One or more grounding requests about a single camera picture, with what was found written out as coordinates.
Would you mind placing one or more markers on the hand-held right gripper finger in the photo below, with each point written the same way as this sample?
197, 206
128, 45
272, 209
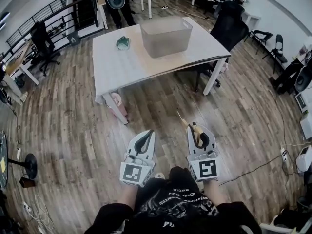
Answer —
207, 140
191, 134

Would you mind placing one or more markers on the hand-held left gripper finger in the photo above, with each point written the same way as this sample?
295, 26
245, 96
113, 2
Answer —
138, 146
151, 138

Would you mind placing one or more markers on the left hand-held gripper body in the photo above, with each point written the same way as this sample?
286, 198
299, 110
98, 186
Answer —
132, 173

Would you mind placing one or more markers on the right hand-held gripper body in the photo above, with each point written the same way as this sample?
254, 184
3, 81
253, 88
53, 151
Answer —
207, 168

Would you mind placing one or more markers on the wooden clothes hanger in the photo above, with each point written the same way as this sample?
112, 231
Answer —
199, 135

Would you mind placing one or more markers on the translucent grey plastic container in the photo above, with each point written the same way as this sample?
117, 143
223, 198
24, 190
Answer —
165, 36

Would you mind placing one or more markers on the person's left forearm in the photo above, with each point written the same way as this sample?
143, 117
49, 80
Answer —
129, 195

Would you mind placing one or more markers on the person's right forearm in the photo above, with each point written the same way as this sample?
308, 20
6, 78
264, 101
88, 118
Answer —
215, 191

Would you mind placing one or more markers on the person's shoe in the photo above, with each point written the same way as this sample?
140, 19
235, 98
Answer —
160, 176

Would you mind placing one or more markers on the pink object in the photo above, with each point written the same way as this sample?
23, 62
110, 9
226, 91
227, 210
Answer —
119, 105

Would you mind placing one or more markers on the person's black printed shirt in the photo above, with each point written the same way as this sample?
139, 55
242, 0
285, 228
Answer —
170, 208

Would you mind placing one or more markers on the white power strip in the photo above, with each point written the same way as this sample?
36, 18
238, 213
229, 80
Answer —
283, 154
18, 153
27, 207

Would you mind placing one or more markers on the white rectangular table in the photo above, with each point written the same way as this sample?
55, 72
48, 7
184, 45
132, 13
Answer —
117, 67

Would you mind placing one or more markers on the white chair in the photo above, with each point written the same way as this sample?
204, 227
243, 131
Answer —
280, 227

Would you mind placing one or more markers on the white box appliance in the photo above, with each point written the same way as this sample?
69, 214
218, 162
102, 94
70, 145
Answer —
304, 158

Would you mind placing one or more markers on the green and white small object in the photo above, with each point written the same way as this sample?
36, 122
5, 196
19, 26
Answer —
123, 43

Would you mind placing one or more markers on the black round stand base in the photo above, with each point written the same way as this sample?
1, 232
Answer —
31, 166

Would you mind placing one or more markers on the small brown box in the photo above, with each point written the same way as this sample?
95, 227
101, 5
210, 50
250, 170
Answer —
27, 182

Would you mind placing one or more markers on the black folding chair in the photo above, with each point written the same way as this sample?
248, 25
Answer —
278, 50
262, 36

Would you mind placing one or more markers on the black waste bin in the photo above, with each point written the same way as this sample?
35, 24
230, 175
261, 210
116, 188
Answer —
73, 39

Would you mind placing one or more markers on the white low cabinet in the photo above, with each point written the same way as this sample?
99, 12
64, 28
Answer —
251, 18

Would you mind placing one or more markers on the round black table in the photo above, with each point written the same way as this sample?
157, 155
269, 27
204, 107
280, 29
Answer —
3, 160

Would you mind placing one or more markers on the black swivel office chair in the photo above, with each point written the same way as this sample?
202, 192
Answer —
42, 43

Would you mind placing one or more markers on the wooden top desk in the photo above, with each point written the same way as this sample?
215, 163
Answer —
15, 64

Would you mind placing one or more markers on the black metal railing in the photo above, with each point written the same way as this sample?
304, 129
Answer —
48, 11

